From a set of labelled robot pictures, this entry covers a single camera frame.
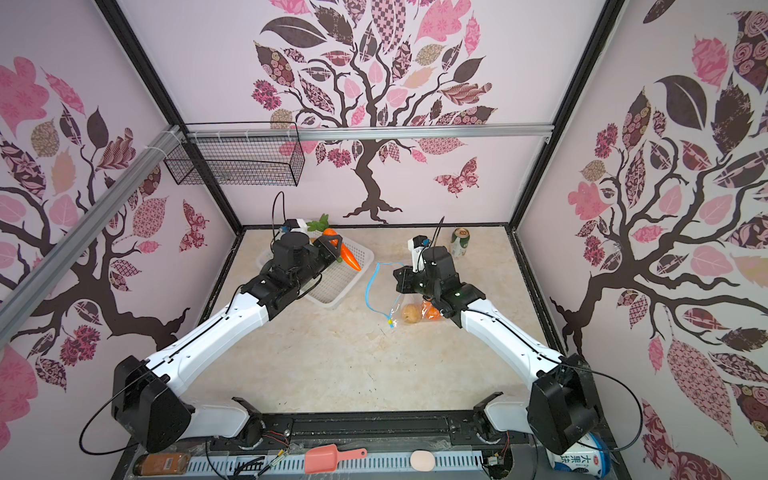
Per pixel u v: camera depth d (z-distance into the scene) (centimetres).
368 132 93
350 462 70
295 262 57
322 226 76
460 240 103
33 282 52
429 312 89
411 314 85
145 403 39
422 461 70
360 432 75
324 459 70
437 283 60
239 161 122
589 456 64
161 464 66
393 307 88
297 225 70
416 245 72
